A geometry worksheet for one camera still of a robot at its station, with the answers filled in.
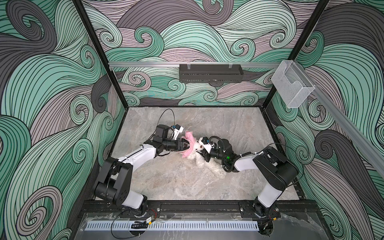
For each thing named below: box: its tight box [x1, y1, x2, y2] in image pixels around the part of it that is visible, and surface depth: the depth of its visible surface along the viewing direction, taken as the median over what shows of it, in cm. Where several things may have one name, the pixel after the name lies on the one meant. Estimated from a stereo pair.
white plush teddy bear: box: [187, 140, 227, 179], surface depth 83 cm
